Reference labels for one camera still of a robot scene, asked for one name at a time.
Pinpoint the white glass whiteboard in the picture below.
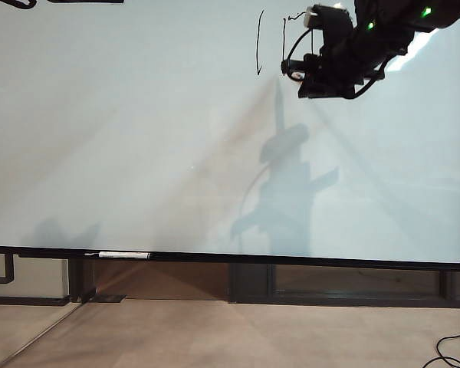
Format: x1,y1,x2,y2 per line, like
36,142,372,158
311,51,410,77
0,0,460,266

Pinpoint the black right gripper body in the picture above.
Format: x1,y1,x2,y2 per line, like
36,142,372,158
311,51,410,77
319,15,357,58

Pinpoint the black floor foot plate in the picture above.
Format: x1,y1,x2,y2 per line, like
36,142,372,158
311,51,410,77
94,294,127,305

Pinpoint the black floor base rail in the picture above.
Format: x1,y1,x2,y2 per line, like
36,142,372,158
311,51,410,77
0,295,71,308

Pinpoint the metal floor strip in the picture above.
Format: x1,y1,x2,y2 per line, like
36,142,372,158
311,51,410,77
0,302,82,367

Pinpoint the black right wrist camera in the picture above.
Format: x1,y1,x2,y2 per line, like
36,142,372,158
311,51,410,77
281,52,370,100

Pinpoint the black floor cable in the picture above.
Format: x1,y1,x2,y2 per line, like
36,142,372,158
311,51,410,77
435,332,460,368

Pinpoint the black whiteboard stand leg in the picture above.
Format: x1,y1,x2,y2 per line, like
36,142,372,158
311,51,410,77
67,259,97,304

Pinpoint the black pipe bracket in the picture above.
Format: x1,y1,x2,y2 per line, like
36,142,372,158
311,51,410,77
0,251,15,287

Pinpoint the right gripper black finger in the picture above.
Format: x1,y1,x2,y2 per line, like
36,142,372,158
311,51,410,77
312,2,350,20

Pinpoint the glass partition frame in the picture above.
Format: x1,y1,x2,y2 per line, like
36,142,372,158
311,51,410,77
227,263,460,308

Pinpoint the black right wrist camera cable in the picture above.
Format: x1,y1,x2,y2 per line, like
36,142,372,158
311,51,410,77
280,25,389,100

